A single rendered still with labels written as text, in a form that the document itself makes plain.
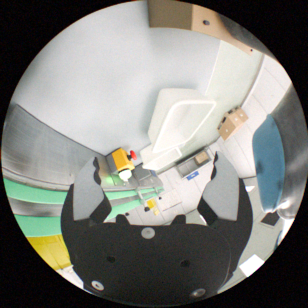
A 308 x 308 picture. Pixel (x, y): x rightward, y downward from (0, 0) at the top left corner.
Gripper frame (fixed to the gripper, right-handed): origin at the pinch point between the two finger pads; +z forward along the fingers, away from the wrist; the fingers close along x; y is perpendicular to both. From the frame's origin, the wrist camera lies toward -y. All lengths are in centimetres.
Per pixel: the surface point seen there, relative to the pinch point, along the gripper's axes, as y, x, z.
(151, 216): 559, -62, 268
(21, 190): -0.5, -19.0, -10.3
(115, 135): 4.6, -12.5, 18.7
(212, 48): -20.4, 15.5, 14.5
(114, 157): 13.3, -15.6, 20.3
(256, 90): -61, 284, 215
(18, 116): -10.7, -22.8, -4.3
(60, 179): 4.1, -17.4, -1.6
